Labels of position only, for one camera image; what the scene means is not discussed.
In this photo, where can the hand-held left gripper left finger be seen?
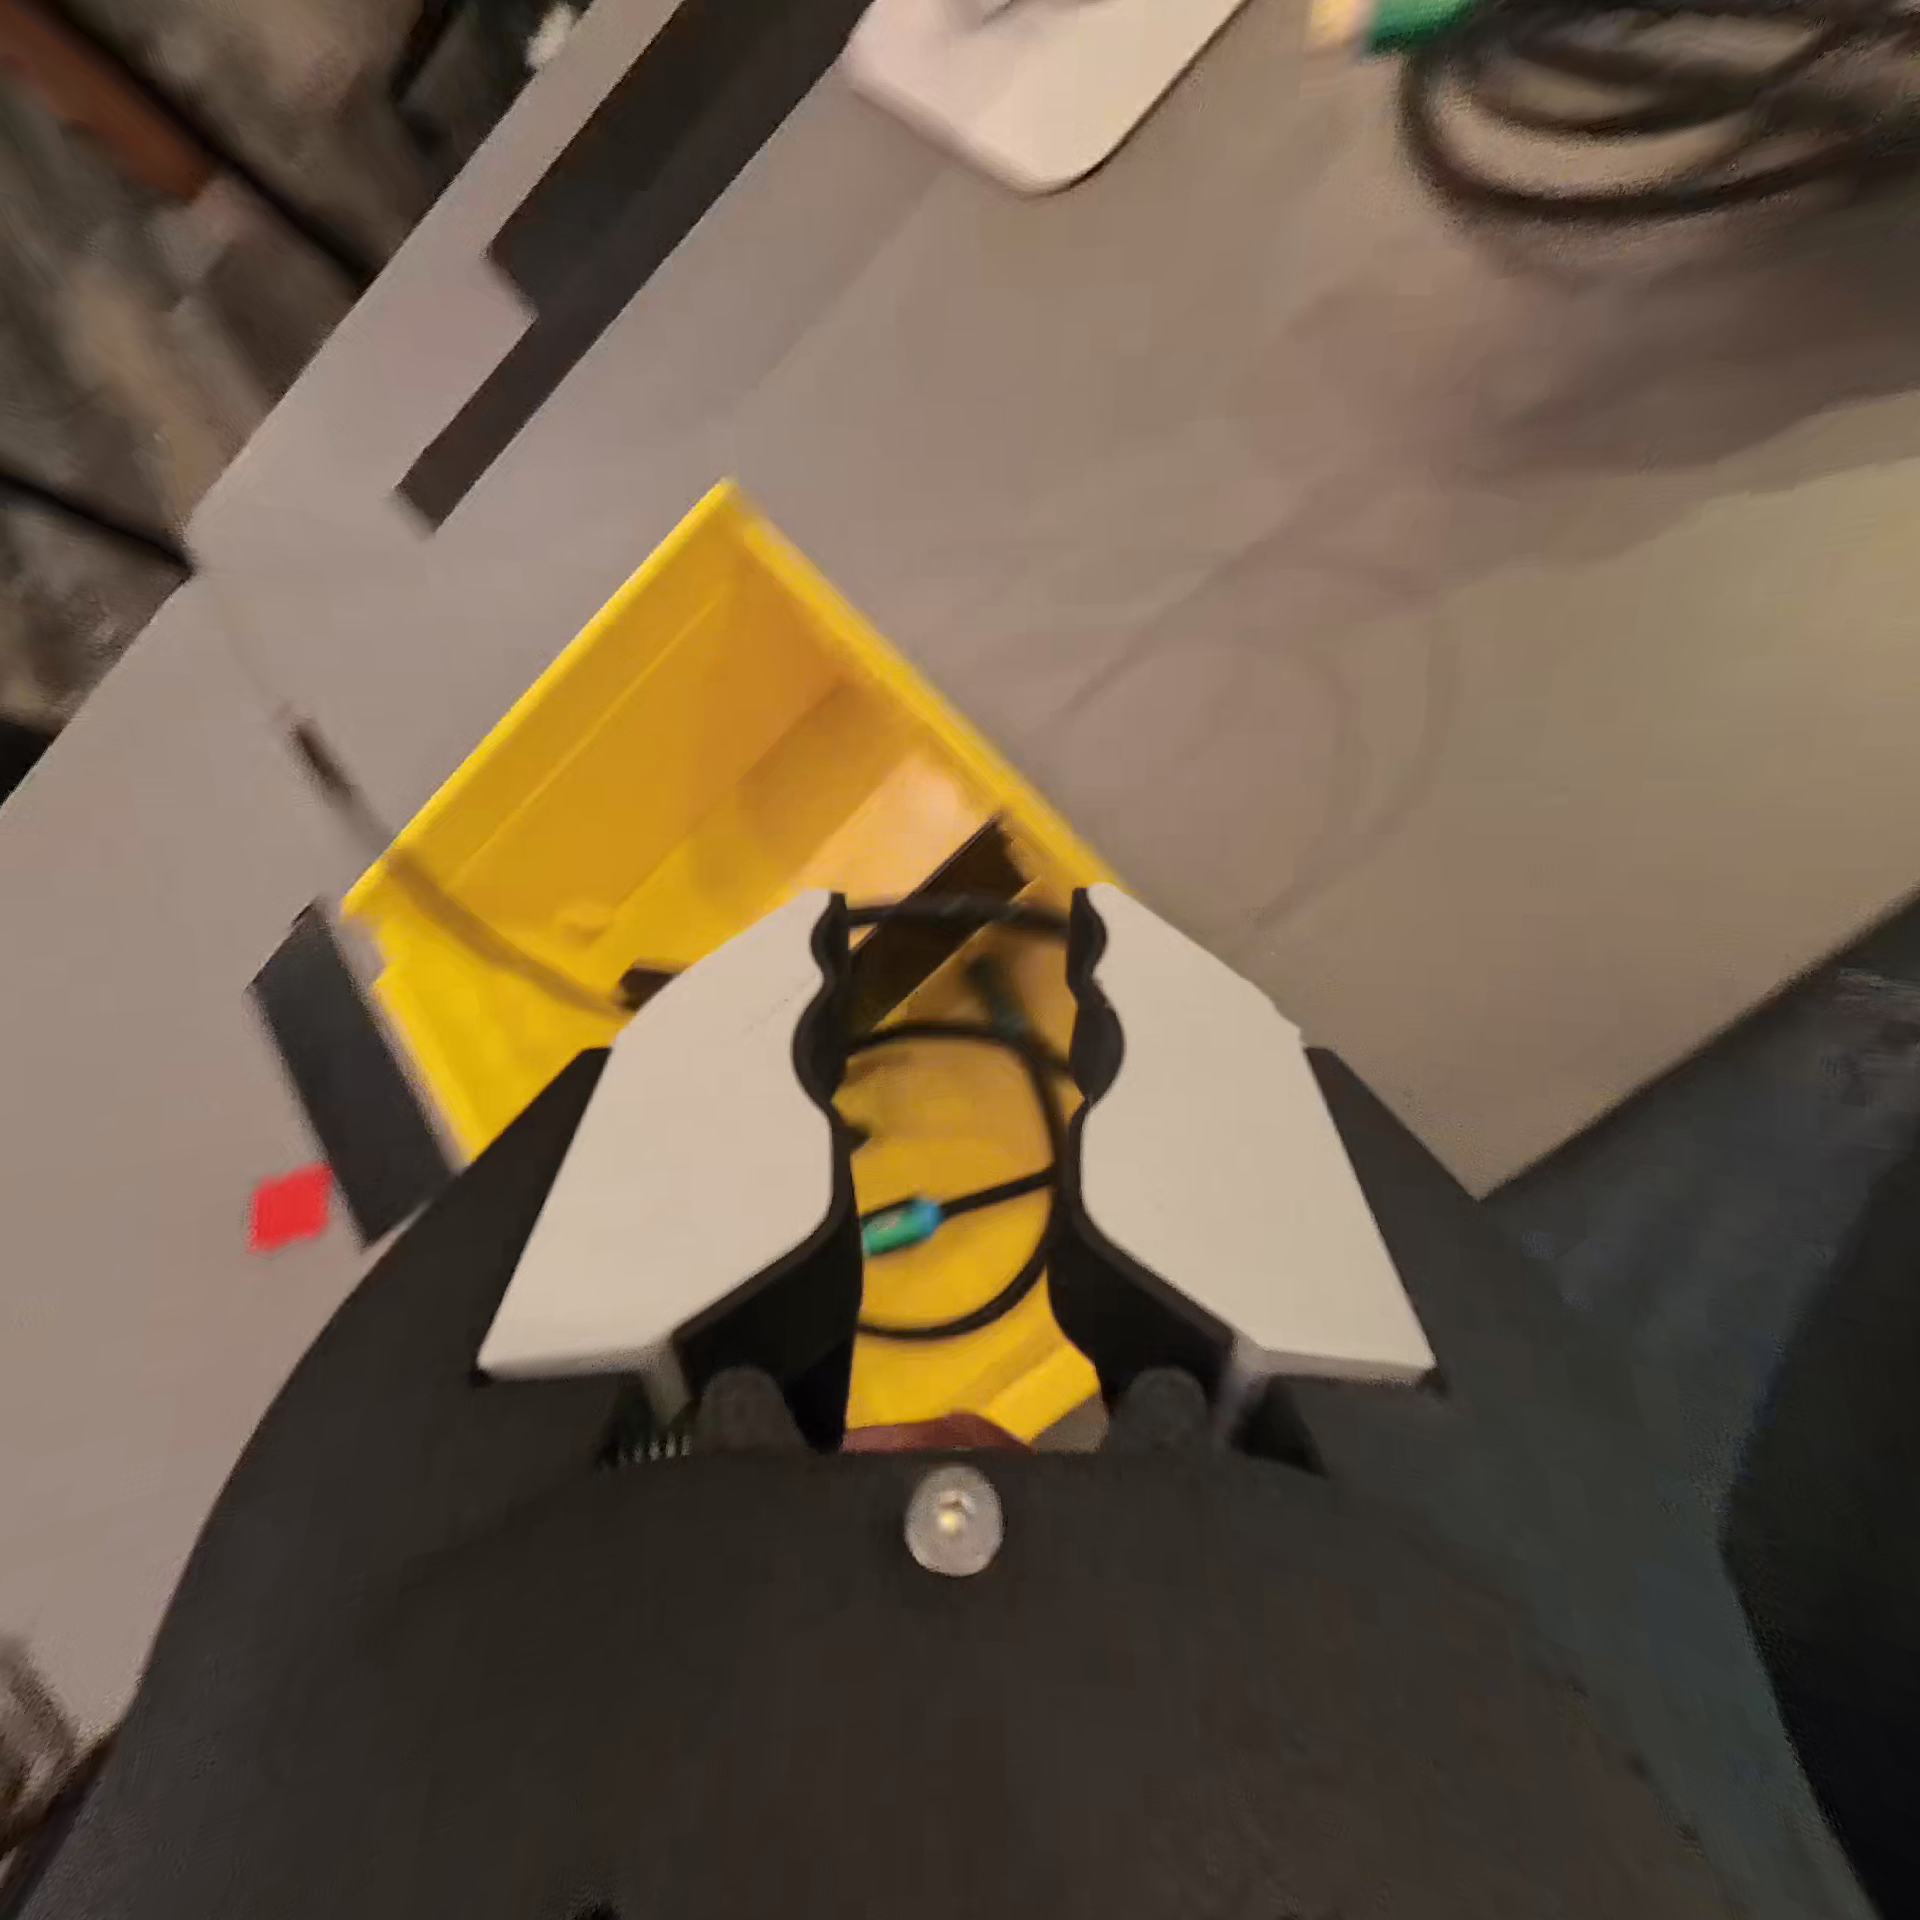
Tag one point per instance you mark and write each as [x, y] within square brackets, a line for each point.
[673, 1201]

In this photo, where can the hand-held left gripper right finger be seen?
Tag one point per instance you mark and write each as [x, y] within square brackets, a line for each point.
[1245, 1201]

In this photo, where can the wooden book stand white base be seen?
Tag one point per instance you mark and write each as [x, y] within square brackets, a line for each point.
[1048, 88]

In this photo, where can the yellow plastic bin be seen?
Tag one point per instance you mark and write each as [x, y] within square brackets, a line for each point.
[630, 750]

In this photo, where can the small red plastic block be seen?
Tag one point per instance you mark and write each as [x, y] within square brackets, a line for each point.
[290, 1209]

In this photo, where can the person's dark hoodie torso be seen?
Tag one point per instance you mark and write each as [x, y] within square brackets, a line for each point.
[1847, 1500]

